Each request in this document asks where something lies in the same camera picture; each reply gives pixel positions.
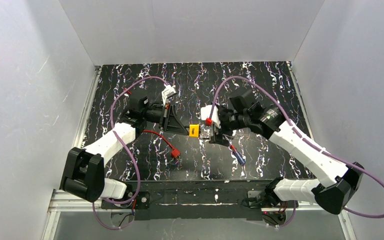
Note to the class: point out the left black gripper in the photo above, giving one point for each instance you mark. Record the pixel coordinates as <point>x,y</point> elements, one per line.
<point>167,118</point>

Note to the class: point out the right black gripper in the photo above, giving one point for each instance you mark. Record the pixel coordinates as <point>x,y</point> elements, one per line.
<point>218,139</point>

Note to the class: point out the yellow padlock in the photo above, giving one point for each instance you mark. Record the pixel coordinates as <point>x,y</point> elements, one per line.
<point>194,130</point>

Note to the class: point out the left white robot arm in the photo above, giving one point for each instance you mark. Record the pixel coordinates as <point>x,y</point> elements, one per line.
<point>84,176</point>

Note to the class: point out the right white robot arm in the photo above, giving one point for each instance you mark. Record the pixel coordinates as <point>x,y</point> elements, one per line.
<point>334,183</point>

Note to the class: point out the blue red screwdriver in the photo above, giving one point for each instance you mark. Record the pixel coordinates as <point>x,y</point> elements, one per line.
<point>240,159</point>

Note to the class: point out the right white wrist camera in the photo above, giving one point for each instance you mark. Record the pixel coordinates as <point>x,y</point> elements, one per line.
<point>209,114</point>

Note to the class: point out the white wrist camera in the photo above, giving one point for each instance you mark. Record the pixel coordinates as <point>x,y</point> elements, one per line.
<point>209,114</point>
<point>167,93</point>

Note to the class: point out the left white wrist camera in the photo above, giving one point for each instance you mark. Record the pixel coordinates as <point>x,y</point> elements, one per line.
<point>167,93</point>

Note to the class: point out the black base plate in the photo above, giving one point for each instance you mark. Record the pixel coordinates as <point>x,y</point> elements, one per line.
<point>204,199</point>

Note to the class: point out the aluminium frame rail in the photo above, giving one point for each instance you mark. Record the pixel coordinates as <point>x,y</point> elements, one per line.
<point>62,201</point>

